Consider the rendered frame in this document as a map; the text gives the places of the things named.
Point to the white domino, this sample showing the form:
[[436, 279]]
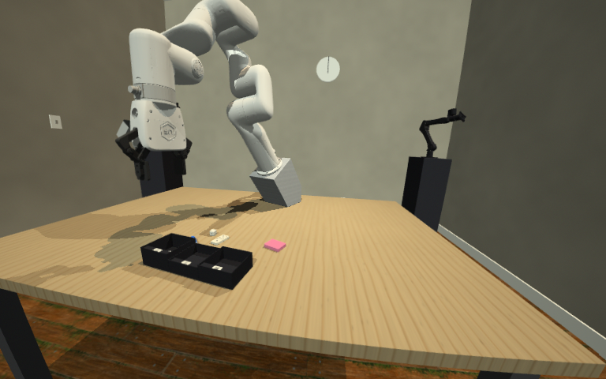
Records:
[[220, 239]]

